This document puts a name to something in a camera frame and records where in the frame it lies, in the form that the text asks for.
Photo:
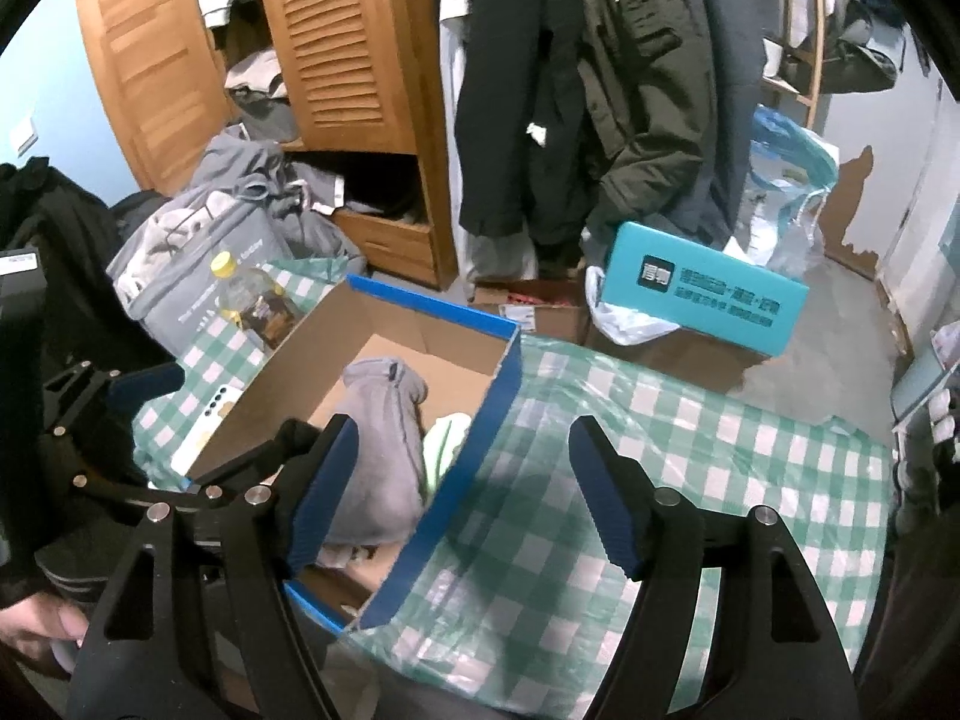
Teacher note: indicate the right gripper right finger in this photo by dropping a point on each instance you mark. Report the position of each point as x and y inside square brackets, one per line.
[619, 496]

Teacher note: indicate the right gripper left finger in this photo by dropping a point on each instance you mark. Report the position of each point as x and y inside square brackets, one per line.
[311, 485]

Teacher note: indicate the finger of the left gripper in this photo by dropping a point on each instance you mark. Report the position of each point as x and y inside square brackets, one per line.
[255, 457]
[134, 389]

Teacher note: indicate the grey fleece cloth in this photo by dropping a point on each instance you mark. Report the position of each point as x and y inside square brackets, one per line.
[384, 497]

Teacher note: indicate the light green foam sheet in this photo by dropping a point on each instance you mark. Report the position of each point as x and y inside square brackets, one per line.
[441, 446]

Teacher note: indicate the person left hand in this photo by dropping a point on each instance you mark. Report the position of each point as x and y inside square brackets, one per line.
[30, 626]

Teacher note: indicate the grey tote bag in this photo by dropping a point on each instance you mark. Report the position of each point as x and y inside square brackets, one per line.
[162, 273]

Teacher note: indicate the green white checkered tablecloth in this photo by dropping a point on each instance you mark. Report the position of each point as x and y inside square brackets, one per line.
[765, 573]

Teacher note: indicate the oil bottle yellow cap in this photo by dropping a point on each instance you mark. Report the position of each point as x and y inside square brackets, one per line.
[253, 301]

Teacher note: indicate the white plastic bag under lid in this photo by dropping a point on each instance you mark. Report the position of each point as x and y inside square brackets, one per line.
[622, 326]

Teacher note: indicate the open cardboard box blue rim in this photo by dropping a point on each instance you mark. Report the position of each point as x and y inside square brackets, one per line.
[472, 363]

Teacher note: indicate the brown cardboard box on floor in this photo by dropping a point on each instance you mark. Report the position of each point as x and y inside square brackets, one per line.
[557, 309]

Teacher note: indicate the teal shoe box lid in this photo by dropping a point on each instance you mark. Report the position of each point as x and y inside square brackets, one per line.
[702, 289]

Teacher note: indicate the grey clothes pile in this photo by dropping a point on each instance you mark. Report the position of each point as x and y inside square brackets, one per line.
[299, 199]

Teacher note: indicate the shoe rack with shoes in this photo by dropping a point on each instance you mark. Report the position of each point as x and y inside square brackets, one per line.
[925, 435]

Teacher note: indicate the black hanging jacket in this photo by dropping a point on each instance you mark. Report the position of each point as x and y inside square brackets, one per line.
[521, 119]

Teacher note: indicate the blue plastic bag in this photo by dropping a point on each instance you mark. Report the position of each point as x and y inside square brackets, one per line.
[791, 174]

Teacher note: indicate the wooden louvered wardrobe door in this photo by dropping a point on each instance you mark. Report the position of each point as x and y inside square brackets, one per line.
[360, 74]

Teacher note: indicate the dark olive hanging jacket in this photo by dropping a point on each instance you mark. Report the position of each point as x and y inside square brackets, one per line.
[671, 88]

